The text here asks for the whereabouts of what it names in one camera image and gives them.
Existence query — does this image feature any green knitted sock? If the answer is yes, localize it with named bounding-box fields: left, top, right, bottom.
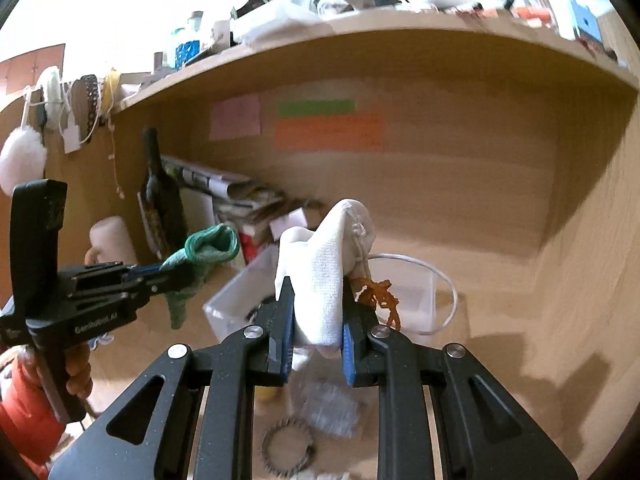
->
left=160, top=223, right=240, bottom=330

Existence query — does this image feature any black white braided bracelet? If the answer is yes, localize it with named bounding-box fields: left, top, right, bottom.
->
left=260, top=416, right=317, bottom=477

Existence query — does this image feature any white cloth pouch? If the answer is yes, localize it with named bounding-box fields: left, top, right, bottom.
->
left=274, top=200, right=375, bottom=356

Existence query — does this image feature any orange sleeve forearm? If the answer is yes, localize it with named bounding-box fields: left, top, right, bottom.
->
left=1, top=350, right=65, bottom=479

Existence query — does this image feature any person's left hand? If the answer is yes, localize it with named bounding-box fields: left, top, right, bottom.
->
left=17, top=342, right=93, bottom=400

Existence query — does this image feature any beige ceramic mug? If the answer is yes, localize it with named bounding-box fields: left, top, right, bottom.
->
left=84, top=216, right=138, bottom=266

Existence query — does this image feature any dark wine bottle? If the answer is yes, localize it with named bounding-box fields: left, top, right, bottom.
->
left=140, top=127, right=188, bottom=261

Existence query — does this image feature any clear plastic storage bin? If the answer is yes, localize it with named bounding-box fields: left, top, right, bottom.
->
left=203, top=245, right=437, bottom=347

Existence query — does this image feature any stack of newspapers and books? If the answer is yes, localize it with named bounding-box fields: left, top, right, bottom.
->
left=160, top=155, right=317, bottom=270

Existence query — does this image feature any crumpled clear plastic bag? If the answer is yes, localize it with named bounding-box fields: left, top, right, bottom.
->
left=288, top=375, right=366, bottom=439

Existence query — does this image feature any small white cardboard box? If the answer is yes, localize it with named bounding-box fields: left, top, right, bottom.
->
left=269, top=207, right=308, bottom=242

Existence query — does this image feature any white fluffy pom pom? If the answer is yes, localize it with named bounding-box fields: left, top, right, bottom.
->
left=0, top=126, right=48, bottom=197

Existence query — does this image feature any pink sticky note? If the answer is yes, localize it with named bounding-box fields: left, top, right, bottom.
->
left=209, top=94, right=262, bottom=141

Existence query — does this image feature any green sticky note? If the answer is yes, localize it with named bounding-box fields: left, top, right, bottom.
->
left=278, top=99, right=357, bottom=118

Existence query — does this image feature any orange sticky note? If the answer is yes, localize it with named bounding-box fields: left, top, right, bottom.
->
left=272, top=113, right=385, bottom=153

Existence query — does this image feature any white cloth on shelf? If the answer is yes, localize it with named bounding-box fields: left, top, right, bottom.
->
left=231, top=1, right=335, bottom=50

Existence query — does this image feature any blue box on shelf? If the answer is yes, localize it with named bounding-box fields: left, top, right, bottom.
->
left=570, top=0, right=602, bottom=44

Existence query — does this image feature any orange tangled string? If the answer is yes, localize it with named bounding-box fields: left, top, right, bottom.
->
left=349, top=276, right=403, bottom=332

